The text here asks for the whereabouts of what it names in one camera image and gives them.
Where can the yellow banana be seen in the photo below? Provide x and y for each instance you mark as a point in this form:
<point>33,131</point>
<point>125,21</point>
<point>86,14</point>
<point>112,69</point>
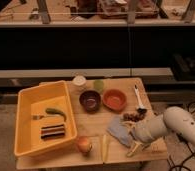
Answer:
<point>104,147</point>

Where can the wooden table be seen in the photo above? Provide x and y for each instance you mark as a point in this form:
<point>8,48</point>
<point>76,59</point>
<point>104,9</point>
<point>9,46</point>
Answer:
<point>95,126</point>

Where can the green pepper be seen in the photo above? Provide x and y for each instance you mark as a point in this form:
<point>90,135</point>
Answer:
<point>56,111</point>

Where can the grey-blue cloth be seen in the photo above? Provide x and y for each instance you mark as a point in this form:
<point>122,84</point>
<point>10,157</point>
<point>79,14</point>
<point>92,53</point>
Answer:
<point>117,130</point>

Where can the small metal fork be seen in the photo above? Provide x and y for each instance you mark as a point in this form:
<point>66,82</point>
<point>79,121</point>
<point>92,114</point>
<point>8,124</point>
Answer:
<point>37,117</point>

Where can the dark purple bowl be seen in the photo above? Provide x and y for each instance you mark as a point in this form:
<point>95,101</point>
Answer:
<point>90,100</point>

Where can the white cup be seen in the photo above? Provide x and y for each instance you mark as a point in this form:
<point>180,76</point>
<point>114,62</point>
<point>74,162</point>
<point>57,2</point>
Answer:
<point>79,82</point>

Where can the grey cloth-covered gripper body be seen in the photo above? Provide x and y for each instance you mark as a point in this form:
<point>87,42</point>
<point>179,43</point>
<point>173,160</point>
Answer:
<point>147,131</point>

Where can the striped dark sponge block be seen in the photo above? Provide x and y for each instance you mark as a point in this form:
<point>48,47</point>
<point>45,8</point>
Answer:
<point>53,131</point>

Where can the red bowl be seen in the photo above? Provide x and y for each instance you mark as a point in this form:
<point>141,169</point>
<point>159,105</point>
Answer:
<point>114,99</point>

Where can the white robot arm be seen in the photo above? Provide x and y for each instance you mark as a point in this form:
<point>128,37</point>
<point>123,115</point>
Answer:
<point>174,119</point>

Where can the yellow plastic bin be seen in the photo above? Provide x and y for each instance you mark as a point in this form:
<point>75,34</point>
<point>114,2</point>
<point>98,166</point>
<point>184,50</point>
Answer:
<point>34,101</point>

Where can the green cup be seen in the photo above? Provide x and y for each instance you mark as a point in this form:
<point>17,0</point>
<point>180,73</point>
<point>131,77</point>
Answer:
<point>98,85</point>

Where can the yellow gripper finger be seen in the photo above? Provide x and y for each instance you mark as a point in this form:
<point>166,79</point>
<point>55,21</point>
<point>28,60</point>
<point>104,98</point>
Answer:
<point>136,147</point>
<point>128,124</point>

